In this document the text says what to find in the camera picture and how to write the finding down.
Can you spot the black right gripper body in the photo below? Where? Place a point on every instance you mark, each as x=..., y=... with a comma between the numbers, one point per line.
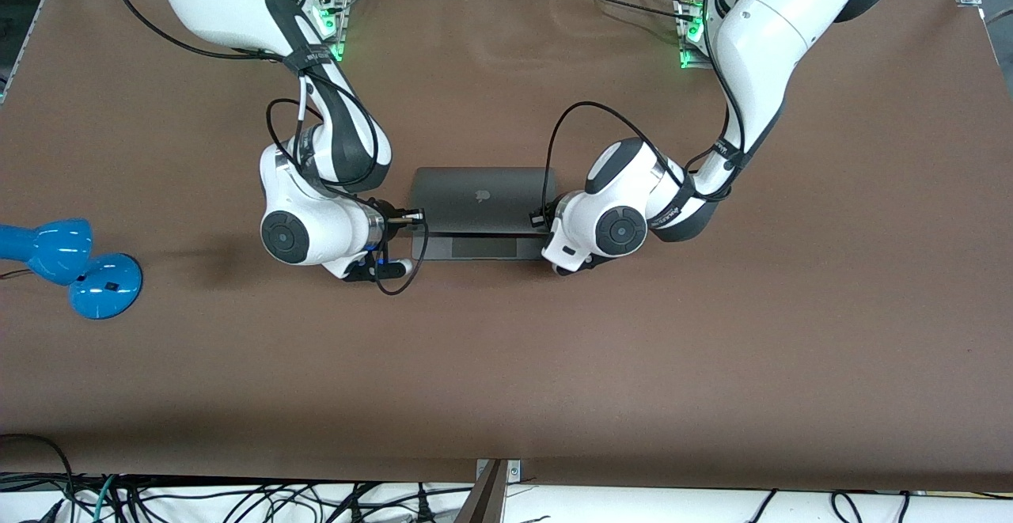
x=390, y=228

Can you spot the grey laptop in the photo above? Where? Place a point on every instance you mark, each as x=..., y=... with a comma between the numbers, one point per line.
x=475, y=191

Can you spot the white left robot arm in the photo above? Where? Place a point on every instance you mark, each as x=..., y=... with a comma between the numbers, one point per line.
x=760, y=32

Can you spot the blue desk lamp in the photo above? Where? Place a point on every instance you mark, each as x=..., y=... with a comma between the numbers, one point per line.
x=103, y=286

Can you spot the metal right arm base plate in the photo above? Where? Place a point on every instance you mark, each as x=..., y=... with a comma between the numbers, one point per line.
x=339, y=24

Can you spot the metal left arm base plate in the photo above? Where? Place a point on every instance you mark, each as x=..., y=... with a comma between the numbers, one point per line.
x=690, y=32

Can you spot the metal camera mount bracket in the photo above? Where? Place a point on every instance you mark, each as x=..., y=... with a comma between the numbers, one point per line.
x=498, y=471

